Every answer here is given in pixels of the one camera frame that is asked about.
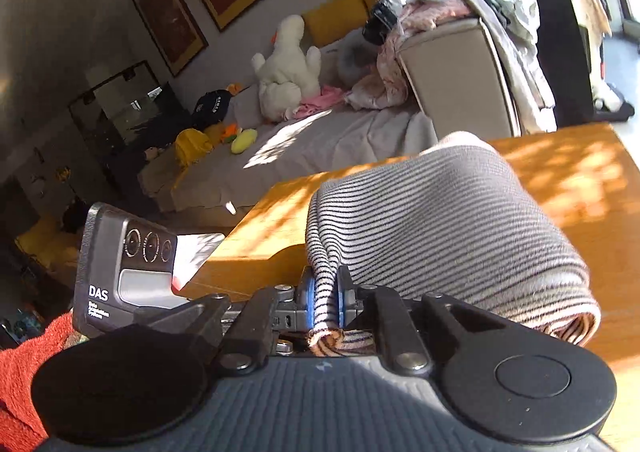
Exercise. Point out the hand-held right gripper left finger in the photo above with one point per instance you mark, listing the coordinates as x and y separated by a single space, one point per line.
310 302

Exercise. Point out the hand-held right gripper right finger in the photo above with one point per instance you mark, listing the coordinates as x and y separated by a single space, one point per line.
341 302

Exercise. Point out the grey striped knit garment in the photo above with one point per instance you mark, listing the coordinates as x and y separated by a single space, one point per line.
450 222

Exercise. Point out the yellow floor cushion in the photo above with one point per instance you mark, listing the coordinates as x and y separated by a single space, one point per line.
47 242

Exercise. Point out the white board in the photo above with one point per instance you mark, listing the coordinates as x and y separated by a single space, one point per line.
197 257

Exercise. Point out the grey sofa cover sheet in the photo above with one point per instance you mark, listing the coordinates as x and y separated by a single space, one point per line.
350 147

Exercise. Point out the yellow cloth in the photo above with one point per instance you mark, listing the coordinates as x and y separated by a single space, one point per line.
191 146

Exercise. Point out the black framed glass tank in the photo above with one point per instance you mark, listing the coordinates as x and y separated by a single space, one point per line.
125 112

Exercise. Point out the yellow-green plush toy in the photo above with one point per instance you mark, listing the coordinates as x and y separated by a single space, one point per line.
243 141

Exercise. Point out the orange plush toy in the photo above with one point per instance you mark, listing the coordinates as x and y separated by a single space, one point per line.
230 132

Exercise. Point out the black cap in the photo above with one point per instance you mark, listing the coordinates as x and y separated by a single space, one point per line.
210 108

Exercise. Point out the pink cloth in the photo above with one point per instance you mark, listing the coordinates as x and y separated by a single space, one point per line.
320 102

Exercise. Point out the pink white crumpled blanket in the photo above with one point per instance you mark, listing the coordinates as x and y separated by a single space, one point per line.
382 82

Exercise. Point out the white plush goose toy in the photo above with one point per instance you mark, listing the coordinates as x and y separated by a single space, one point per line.
285 72

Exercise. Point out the grey fluffy pillow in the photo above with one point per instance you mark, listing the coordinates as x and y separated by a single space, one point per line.
355 57

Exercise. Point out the beige sofa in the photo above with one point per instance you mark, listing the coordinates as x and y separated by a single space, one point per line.
450 72

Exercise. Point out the black cloth item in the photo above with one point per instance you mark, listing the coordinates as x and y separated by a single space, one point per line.
377 22

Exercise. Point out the grey hanging garment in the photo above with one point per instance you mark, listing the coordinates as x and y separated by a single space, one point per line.
520 77

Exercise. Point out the pink garment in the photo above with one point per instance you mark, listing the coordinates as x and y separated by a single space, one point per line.
430 12

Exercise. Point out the white upright floor cleaner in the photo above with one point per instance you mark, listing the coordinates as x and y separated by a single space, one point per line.
607 97

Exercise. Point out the light blue white shirt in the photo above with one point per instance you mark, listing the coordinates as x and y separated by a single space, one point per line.
525 12

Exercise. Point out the dark curtain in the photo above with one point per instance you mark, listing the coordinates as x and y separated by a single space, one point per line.
555 7

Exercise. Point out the cream hanging towel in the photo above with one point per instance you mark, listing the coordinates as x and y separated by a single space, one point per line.
595 7

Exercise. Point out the narrow framed wall picture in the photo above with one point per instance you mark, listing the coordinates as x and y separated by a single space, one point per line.
169 17

